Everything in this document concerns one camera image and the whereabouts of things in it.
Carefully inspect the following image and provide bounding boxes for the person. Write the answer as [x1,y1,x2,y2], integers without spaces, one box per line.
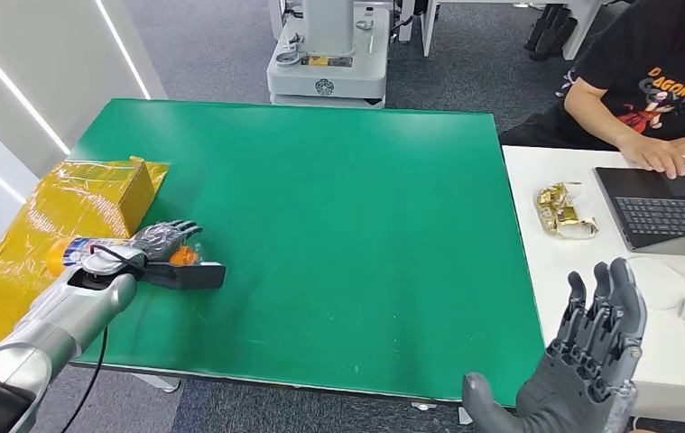
[499,0,685,180]

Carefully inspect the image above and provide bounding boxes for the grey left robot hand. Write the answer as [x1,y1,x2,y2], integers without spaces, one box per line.
[129,219,204,264]

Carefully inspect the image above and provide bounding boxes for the white furniture legs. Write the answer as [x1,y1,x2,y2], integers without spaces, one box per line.
[397,0,439,58]

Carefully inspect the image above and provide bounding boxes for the white table foot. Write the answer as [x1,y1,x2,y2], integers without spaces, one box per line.
[129,373,181,394]

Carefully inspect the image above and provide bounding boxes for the person's right hand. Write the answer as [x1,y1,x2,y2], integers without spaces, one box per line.
[616,132,685,180]

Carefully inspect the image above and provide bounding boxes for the black left camera bracket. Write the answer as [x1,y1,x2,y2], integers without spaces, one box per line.
[138,262,171,290]

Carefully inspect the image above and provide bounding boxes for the white desk with leg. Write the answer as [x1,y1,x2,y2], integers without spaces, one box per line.
[437,0,603,61]

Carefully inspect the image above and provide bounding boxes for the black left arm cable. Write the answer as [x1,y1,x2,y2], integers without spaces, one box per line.
[60,244,147,433]

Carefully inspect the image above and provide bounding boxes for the orange plastic bottle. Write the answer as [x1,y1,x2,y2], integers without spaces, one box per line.
[45,235,203,277]

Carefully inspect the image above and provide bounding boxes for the thin white cable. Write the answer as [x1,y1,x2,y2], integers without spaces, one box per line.
[628,255,685,312]

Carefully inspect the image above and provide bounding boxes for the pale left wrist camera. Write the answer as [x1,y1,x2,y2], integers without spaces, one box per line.
[168,263,227,292]

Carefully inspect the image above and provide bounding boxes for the yellow taped cardboard box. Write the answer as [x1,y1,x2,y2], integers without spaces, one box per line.
[0,156,170,360]

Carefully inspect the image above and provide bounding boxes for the crumpled gold foil wrapper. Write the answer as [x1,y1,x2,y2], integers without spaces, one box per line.
[534,181,599,240]

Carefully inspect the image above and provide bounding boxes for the dark grey laptop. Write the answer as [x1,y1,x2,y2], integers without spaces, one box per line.
[593,167,685,258]

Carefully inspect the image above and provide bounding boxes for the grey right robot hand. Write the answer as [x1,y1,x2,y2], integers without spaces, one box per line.
[461,256,648,433]

